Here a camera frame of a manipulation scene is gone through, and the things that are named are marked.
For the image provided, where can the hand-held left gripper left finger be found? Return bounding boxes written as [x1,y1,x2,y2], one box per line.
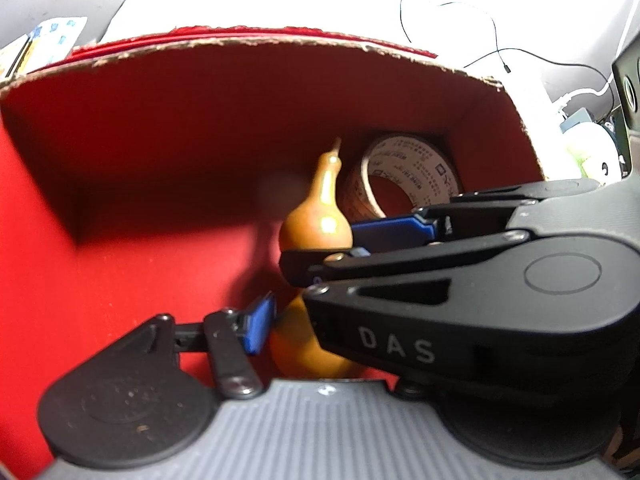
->
[107,292,278,402]

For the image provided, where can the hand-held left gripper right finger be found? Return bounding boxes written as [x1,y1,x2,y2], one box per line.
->
[391,377,432,402]

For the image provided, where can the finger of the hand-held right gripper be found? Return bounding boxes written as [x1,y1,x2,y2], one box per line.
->
[278,230,532,319]
[351,178,601,252]

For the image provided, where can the orange-brown gourd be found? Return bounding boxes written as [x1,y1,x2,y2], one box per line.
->
[270,137,371,380]

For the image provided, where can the red cardboard box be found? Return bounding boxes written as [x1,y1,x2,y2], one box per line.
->
[0,24,546,480]

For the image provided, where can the printed packing tape roll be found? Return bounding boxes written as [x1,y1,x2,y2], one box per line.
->
[337,131,466,221]

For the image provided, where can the pale green white object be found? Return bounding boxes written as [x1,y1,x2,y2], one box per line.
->
[565,122,623,181]

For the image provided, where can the small grey blue box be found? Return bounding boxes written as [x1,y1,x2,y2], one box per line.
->
[560,107,593,133]

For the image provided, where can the blue white printed packet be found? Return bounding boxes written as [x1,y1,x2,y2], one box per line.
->
[27,16,88,68]

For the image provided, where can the black cable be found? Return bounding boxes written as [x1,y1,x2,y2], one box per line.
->
[400,0,616,96]

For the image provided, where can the white cable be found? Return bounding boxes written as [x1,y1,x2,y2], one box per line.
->
[552,77,615,121]

